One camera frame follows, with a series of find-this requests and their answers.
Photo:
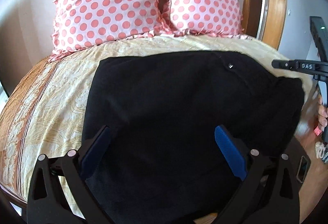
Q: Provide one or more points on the polka dot pillow left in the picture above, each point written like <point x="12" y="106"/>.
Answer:
<point x="80" y="24"/>

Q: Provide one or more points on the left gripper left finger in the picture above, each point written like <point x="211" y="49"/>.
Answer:
<point x="46" y="200"/>

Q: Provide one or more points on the person's right hand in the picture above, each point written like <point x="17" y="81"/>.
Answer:
<point x="322" y="114"/>

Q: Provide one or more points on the black pants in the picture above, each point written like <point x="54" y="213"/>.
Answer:
<point x="162" y="163"/>

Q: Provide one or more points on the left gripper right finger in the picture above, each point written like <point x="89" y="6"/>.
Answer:
<point x="269" y="189"/>

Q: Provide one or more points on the yellow orange bed sheet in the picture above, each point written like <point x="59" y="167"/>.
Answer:
<point x="45" y="113"/>

